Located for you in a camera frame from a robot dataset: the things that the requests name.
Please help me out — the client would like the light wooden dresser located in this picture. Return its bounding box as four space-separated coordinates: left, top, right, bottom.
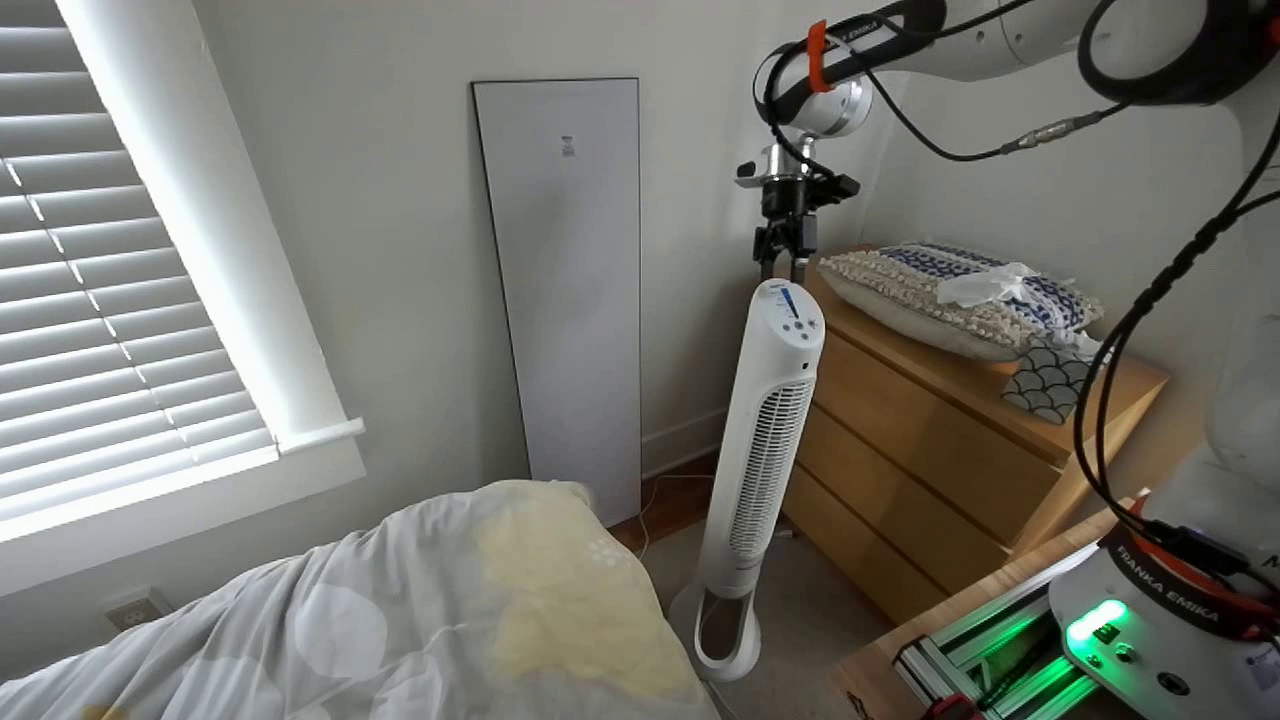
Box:
779 269 1178 632

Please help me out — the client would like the white tower fan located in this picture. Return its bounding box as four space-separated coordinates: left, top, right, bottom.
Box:
690 276 833 687

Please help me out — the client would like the cream fluffy blanket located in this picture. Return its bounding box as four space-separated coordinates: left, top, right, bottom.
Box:
472 497 710 707

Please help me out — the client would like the grey patterned fabric pouch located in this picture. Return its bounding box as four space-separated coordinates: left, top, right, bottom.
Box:
1002 333 1099 427

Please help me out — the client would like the grey white comforter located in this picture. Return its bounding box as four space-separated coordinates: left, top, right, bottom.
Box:
0 474 730 720

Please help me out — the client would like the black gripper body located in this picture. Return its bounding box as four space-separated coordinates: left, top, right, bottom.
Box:
748 199 822 269

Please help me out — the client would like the orange strap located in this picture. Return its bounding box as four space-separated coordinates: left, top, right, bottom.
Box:
802 16 841 96

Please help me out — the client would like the thick black cable bundle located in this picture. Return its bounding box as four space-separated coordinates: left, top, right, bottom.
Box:
1069 0 1280 575

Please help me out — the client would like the white tissue sheet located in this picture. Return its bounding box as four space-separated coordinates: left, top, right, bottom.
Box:
933 256 1046 316

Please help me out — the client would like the white flat panel board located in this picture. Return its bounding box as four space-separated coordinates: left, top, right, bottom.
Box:
467 70 649 531

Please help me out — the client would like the white window frame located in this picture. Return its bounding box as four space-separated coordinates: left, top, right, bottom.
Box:
0 0 374 600

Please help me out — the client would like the white window blind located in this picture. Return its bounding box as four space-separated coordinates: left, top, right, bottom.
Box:
0 0 281 538

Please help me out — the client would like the thin black cable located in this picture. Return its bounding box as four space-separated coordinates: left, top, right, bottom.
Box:
757 0 1139 172

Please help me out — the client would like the clothes pile on dresser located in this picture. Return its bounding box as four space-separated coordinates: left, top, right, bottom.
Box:
813 234 1114 366

